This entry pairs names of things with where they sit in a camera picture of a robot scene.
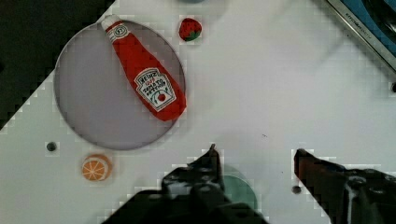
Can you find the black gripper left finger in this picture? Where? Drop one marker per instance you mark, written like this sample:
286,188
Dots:
206,170

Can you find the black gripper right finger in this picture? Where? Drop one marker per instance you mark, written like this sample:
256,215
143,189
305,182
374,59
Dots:
348,196

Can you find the silver toaster oven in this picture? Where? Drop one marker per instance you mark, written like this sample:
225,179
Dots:
373,22

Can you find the green mug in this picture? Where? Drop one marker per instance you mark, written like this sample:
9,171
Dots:
239,191

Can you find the red plush ketchup bottle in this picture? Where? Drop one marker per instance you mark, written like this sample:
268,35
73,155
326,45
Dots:
152,83

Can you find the orange slice toy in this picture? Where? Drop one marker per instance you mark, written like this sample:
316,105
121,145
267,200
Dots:
96,167

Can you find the grey round plate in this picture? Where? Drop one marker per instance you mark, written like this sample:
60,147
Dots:
96,99

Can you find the red toy strawberry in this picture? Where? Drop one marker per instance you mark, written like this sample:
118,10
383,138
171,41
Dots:
189,29

